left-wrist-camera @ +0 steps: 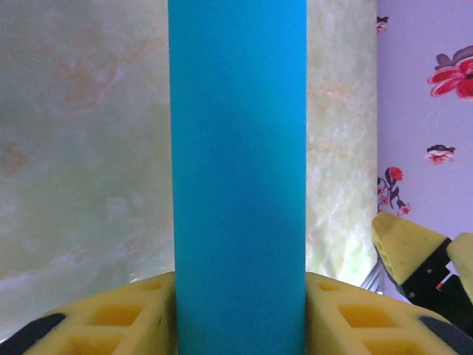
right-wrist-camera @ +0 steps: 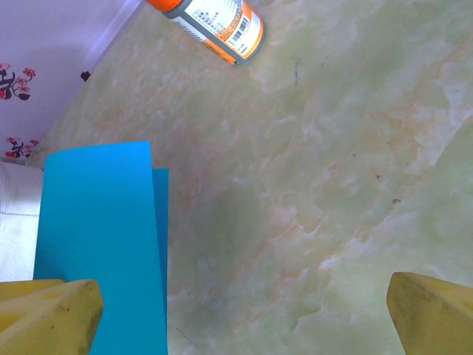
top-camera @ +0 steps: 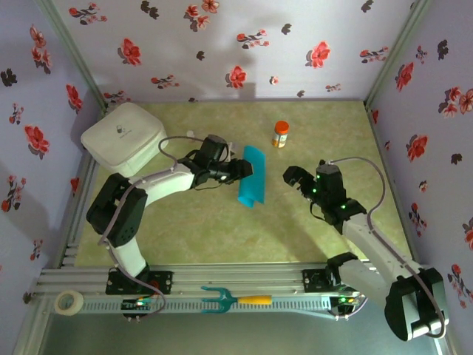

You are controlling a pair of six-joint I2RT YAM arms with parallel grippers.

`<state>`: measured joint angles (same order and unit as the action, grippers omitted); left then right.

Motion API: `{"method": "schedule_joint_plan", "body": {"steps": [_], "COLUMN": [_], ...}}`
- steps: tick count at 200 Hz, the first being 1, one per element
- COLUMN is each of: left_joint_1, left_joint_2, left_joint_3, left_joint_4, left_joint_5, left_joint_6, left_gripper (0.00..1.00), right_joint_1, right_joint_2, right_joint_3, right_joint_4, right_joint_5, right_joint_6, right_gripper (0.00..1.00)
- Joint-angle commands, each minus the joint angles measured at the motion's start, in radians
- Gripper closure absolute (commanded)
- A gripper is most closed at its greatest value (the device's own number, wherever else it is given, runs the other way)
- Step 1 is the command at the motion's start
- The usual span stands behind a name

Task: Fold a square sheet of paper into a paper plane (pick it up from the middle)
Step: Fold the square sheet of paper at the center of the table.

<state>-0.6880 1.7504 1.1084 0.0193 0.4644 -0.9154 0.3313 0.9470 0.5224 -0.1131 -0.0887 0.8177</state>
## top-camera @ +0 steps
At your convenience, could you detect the orange-capped bottle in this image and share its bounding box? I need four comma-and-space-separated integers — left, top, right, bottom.
271, 120, 290, 149

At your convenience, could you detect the white square lidded box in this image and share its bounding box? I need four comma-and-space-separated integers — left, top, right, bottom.
80, 102, 169, 178

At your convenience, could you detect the aluminium corner post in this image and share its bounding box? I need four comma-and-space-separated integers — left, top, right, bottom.
35, 0, 110, 112
364, 0, 434, 108

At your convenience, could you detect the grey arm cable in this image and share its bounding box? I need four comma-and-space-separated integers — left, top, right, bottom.
327, 157, 446, 339
98, 135, 208, 321

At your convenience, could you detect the teal fork with yellow handle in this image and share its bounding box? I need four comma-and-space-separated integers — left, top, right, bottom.
200, 285, 273, 315

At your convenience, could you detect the teal cloth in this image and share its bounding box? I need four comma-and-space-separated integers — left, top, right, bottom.
236, 145, 267, 209

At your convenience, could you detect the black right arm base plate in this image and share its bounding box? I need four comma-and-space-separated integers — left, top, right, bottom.
302, 268, 370, 293

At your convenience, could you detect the grey slotted cable duct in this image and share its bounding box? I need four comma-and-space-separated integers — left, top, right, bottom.
79, 298, 336, 319

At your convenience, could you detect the grey left arm cable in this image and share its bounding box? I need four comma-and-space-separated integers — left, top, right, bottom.
98, 135, 208, 321

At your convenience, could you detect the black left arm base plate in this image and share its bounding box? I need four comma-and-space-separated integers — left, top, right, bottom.
106, 269, 174, 296

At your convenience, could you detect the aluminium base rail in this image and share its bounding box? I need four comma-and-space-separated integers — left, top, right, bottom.
35, 263, 434, 297

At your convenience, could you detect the white tape roll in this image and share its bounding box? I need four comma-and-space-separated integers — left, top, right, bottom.
54, 290, 84, 317

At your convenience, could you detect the grey right arm cable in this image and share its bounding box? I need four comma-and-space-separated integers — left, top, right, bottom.
327, 157, 446, 339

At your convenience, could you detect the aluminium side rail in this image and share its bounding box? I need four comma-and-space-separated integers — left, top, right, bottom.
55, 151, 101, 268
365, 105, 421, 264

